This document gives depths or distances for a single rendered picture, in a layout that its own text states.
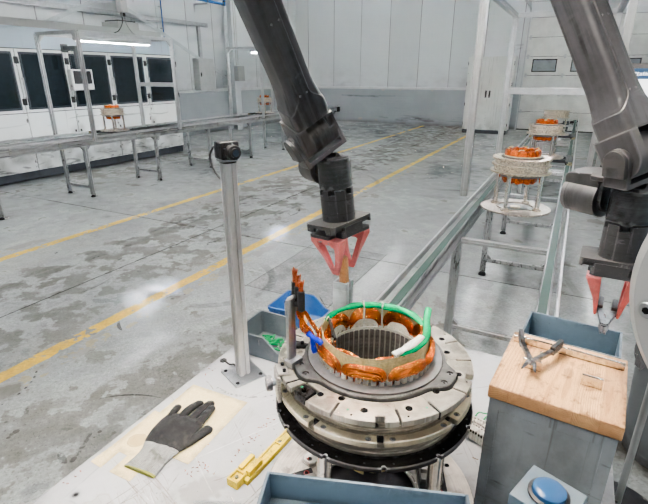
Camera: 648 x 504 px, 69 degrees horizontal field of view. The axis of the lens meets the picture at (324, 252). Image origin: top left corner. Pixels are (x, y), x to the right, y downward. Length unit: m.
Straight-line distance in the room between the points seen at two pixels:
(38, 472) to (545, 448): 2.03
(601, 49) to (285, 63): 0.43
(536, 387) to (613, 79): 0.47
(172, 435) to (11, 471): 1.42
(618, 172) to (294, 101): 0.46
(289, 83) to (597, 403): 0.66
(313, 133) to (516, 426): 0.57
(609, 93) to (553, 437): 0.52
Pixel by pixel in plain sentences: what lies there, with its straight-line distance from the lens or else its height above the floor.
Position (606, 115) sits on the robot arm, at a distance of 0.77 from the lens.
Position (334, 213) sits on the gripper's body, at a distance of 0.78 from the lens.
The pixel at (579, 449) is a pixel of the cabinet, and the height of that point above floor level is 1.00.
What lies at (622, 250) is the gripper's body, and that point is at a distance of 0.81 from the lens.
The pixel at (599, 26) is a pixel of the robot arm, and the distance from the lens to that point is 0.79.
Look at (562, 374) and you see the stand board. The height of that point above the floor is 1.07.
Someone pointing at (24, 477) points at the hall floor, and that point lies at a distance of 2.44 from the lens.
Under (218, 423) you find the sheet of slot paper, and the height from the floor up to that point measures 0.78.
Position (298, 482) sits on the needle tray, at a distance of 0.65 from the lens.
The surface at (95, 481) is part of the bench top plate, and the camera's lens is 1.13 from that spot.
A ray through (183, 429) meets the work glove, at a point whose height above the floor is 0.80.
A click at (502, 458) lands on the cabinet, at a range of 0.92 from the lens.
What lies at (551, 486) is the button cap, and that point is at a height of 1.04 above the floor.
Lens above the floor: 1.53
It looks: 21 degrees down
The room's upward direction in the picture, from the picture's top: straight up
